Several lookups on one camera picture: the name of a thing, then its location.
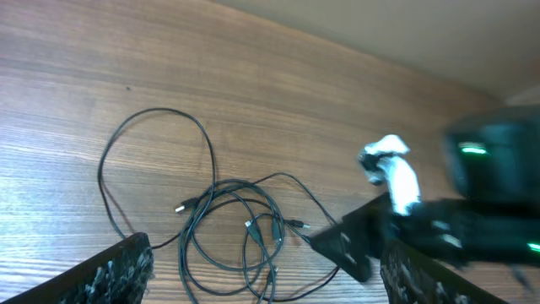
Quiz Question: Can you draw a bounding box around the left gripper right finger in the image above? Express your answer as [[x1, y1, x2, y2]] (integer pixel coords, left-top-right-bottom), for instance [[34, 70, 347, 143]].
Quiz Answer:
[[380, 240, 505, 304]]

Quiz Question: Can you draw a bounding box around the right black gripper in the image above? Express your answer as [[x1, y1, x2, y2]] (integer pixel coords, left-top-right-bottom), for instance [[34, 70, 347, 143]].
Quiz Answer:
[[310, 193, 539, 282]]

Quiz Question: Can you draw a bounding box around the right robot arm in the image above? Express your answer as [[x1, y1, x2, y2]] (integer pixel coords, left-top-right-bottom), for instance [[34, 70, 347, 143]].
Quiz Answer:
[[310, 106, 539, 282]]

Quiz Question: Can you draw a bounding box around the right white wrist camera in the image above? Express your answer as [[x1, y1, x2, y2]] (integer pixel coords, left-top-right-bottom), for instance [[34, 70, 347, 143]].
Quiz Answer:
[[357, 134, 422, 216]]

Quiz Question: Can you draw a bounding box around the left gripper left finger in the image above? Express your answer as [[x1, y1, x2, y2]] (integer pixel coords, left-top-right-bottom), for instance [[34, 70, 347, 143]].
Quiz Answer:
[[6, 232, 154, 304]]

